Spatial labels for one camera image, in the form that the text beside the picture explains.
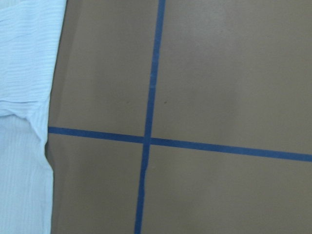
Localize light blue button shirt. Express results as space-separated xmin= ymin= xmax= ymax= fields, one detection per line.
xmin=0 ymin=0 xmax=66 ymax=234

